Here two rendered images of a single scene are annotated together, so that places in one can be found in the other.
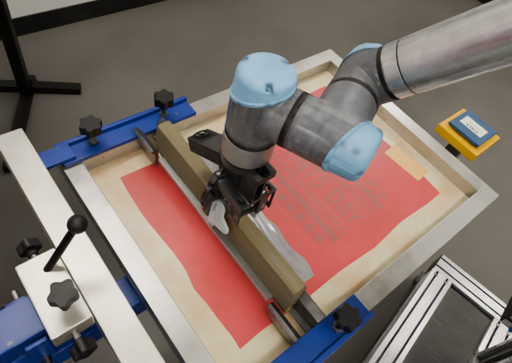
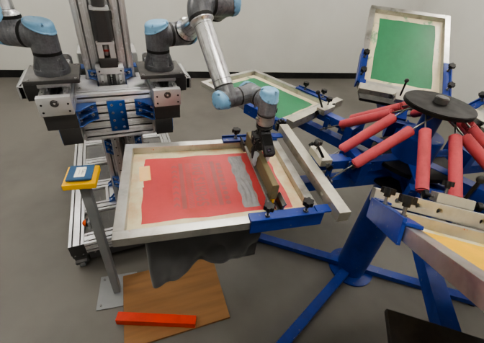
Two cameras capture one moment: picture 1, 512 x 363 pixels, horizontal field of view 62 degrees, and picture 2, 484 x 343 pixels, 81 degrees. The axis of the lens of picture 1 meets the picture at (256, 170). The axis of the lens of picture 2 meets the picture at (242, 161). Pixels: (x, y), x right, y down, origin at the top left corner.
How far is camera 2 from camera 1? 1.43 m
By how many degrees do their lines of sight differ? 87
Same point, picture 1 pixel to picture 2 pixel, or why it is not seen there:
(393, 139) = (137, 184)
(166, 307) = (284, 158)
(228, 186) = not seen: hidden behind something
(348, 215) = (197, 166)
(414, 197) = (160, 161)
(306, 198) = (211, 176)
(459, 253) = (29, 269)
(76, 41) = not seen: outside the picture
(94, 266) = (308, 161)
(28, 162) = (333, 197)
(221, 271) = not seen: hidden behind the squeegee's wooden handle
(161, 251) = (281, 178)
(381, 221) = (185, 160)
